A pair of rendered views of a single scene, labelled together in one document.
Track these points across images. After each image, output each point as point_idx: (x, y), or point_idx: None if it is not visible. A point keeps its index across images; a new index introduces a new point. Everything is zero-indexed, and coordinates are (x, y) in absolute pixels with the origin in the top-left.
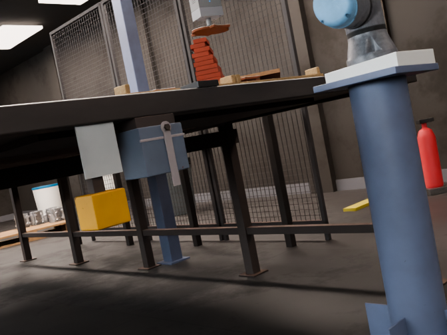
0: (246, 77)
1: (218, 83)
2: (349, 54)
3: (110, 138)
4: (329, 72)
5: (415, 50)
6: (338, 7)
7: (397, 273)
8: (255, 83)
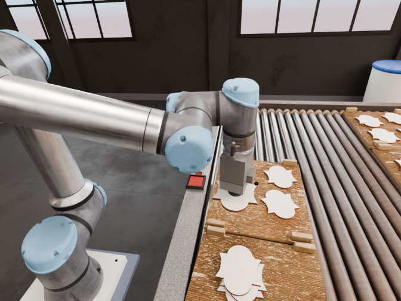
0: (220, 256)
1: (185, 187)
2: (95, 260)
3: None
4: (120, 255)
5: (34, 280)
6: (85, 197)
7: None
8: (178, 218)
